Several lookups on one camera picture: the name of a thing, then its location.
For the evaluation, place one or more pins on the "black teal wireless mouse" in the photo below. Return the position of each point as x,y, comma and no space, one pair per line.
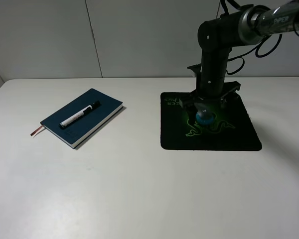
204,115

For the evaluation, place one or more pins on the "white black marker pen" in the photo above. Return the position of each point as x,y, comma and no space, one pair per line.
79,114

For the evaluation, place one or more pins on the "dark blue notebook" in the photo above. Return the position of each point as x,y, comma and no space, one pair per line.
79,131

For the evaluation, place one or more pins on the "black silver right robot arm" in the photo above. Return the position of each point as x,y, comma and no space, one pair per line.
239,25

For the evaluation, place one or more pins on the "black green mouse pad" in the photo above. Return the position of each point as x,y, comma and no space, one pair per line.
231,130

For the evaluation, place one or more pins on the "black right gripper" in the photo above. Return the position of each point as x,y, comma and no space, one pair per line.
197,96

